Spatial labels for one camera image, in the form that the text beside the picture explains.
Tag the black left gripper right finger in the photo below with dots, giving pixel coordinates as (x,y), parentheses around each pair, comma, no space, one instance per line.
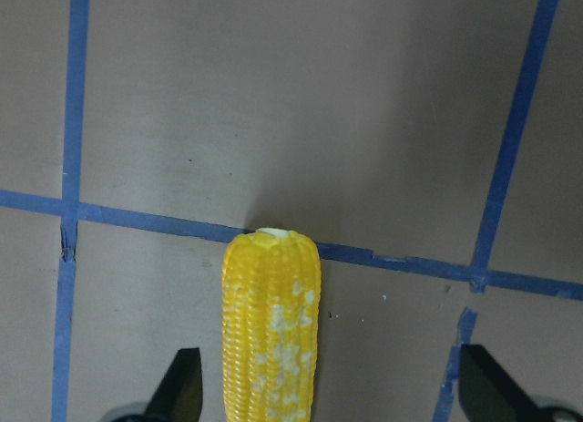
(486,392)

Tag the yellow corn cob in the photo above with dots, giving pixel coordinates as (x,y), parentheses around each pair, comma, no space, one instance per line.
(271,282)

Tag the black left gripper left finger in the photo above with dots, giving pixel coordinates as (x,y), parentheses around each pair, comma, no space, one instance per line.
(179,395)

